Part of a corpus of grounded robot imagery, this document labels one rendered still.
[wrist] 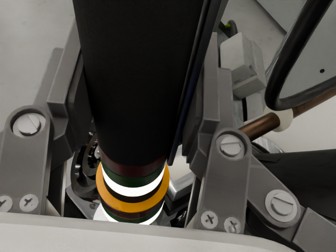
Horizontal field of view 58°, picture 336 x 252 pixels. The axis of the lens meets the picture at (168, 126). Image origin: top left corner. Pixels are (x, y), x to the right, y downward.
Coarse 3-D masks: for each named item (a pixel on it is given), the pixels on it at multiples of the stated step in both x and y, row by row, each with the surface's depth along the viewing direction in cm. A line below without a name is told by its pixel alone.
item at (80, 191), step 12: (96, 144) 38; (180, 144) 43; (84, 156) 38; (72, 168) 38; (84, 168) 37; (96, 168) 35; (72, 180) 37; (84, 180) 37; (84, 192) 34; (96, 192) 32; (180, 216) 37
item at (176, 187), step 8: (176, 152) 22; (184, 176) 21; (192, 176) 21; (176, 184) 21; (184, 184) 21; (192, 184) 21; (168, 192) 22; (176, 192) 21; (184, 192) 22; (168, 200) 22; (176, 200) 22; (184, 200) 22; (168, 208) 22; (176, 208) 22; (96, 216) 27; (104, 216) 27; (160, 216) 25; (168, 216) 26; (152, 224) 28; (160, 224) 27; (168, 224) 28
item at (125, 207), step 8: (96, 176) 18; (168, 176) 18; (96, 184) 17; (104, 192) 17; (160, 192) 17; (104, 200) 17; (112, 200) 17; (144, 200) 17; (152, 200) 17; (120, 208) 17; (128, 208) 17; (136, 208) 17; (144, 208) 17
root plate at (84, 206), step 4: (68, 188) 45; (68, 192) 45; (72, 192) 45; (72, 196) 45; (76, 196) 45; (72, 200) 45; (76, 200) 45; (80, 200) 45; (84, 200) 44; (76, 204) 45; (80, 204) 45; (84, 204) 45; (88, 204) 44; (80, 208) 45; (84, 208) 45; (88, 208) 45; (96, 208) 44; (84, 212) 45; (88, 212) 45; (92, 212) 44; (88, 216) 45; (92, 216) 45
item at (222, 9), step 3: (222, 0) 35; (225, 0) 40; (222, 3) 38; (225, 3) 43; (222, 6) 40; (225, 6) 47; (219, 9) 38; (222, 9) 43; (219, 12) 41; (222, 12) 46; (219, 15) 43; (216, 18) 41; (219, 18) 45; (216, 21) 43; (219, 21) 48; (216, 24) 45; (216, 27) 47; (213, 30) 44
